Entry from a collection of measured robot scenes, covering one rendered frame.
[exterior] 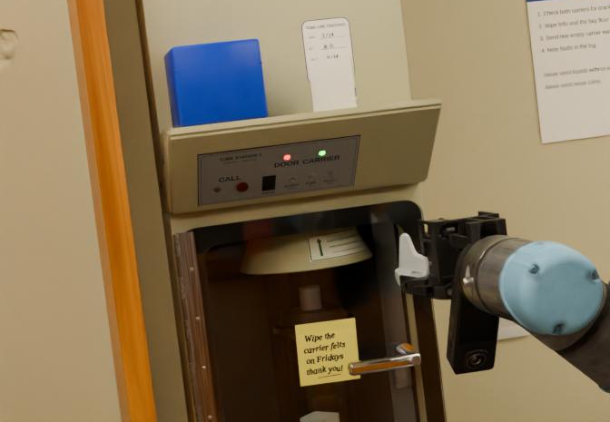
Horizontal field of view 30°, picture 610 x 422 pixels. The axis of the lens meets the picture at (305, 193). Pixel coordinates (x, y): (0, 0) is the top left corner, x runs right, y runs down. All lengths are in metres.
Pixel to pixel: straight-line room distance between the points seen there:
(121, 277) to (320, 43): 0.38
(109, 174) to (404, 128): 0.34
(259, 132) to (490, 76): 0.73
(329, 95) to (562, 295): 0.47
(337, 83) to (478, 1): 0.66
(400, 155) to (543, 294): 0.46
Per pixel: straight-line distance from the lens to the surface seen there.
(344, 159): 1.35
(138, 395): 1.31
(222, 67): 1.28
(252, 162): 1.32
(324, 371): 1.42
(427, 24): 1.91
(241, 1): 1.41
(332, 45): 1.42
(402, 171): 1.39
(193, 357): 1.39
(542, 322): 0.96
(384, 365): 1.39
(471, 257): 1.07
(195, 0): 1.40
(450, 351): 1.19
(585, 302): 0.97
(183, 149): 1.28
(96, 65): 1.29
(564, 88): 1.99
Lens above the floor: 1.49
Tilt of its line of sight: 3 degrees down
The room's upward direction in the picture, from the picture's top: 7 degrees counter-clockwise
